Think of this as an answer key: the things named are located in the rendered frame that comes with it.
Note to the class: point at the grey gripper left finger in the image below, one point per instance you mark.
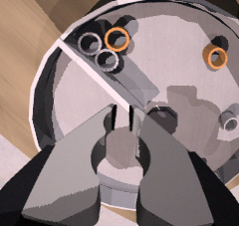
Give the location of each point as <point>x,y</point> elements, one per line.
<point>59,185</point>

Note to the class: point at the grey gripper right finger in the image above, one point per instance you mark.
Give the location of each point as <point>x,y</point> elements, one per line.
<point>178,188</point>

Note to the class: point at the bronze bushing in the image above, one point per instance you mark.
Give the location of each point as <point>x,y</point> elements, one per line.
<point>116,47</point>
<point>221,60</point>

